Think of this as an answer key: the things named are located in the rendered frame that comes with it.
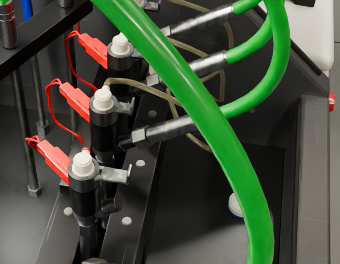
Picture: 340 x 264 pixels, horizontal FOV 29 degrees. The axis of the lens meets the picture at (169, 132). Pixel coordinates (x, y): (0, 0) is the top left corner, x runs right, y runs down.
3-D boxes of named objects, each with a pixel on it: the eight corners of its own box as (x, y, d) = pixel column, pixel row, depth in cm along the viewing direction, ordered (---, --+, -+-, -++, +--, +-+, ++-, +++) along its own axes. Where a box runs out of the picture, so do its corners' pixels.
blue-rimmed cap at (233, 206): (255, 221, 90) (256, 215, 88) (226, 217, 90) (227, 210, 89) (256, 198, 92) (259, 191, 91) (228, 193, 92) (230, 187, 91)
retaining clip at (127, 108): (134, 106, 64) (134, 97, 63) (131, 118, 63) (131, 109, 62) (101, 100, 64) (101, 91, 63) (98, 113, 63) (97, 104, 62)
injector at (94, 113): (133, 238, 78) (136, 119, 62) (92, 231, 78) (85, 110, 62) (138, 218, 80) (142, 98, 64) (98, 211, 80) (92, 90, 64)
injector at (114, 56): (145, 184, 83) (151, 62, 67) (107, 178, 83) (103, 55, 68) (149, 167, 85) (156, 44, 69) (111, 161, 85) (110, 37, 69)
